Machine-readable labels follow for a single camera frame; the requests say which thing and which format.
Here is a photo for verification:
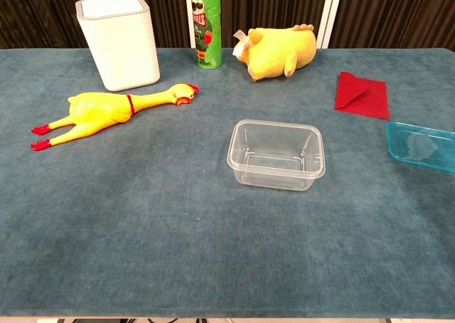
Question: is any clear plastic container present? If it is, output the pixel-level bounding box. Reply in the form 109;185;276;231
226;119;327;192

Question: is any teal container lid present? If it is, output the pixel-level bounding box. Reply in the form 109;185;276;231
386;121;455;174

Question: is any white square trash bin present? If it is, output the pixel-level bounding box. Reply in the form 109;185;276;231
75;0;161;92

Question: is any yellow rubber chicken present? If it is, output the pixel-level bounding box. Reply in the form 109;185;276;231
30;83;201;152

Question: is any green Pringles can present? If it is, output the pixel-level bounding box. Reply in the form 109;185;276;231
184;0;224;70

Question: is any yellow plush chicken toy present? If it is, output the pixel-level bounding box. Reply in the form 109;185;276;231
232;23;318;82

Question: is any teal table cloth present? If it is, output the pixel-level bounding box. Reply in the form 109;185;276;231
0;47;455;319

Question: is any red envelope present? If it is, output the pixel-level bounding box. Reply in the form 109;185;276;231
333;71;391;121

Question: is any white partition post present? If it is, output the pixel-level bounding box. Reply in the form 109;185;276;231
316;0;345;49

